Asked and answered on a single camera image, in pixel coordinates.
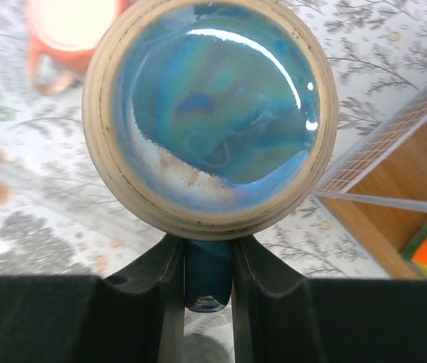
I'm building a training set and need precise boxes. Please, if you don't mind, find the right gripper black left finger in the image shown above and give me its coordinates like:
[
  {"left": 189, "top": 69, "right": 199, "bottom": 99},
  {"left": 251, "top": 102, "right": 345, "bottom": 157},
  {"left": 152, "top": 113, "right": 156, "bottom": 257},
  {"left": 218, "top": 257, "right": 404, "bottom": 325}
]
[{"left": 0, "top": 236, "right": 184, "bottom": 362}]

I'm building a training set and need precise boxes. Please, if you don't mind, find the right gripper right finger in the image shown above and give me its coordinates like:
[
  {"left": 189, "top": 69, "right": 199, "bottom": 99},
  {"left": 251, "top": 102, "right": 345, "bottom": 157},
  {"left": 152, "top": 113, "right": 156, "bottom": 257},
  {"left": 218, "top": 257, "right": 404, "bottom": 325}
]
[{"left": 232, "top": 237, "right": 427, "bottom": 362}]

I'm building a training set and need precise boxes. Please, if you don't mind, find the blue glazed mug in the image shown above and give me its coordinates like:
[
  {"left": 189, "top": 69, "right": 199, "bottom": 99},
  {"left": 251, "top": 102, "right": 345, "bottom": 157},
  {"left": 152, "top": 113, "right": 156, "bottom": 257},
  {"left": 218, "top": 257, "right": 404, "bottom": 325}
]
[{"left": 82, "top": 1, "right": 339, "bottom": 313}]

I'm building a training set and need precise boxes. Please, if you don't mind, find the pink mug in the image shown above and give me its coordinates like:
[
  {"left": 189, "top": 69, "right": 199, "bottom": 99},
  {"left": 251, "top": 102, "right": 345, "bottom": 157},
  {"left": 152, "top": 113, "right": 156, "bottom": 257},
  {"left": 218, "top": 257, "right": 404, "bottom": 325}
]
[{"left": 24, "top": 0, "right": 131, "bottom": 96}]

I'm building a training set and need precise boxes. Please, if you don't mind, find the white wire wooden shelf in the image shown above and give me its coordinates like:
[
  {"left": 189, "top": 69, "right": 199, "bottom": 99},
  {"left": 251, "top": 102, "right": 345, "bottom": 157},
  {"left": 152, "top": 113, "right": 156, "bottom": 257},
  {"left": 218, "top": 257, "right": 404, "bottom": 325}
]
[{"left": 315, "top": 86, "right": 427, "bottom": 278}]

